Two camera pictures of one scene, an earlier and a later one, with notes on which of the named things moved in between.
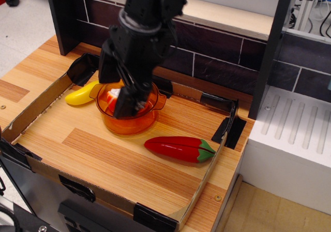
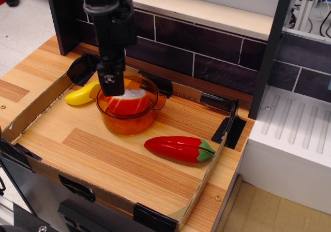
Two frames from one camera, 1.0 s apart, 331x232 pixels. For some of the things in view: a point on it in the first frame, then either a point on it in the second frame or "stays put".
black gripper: [137, 53] -> [116, 29]
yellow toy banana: [81, 96] stays put
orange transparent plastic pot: [143, 121] stays put
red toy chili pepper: [180, 149] stays put
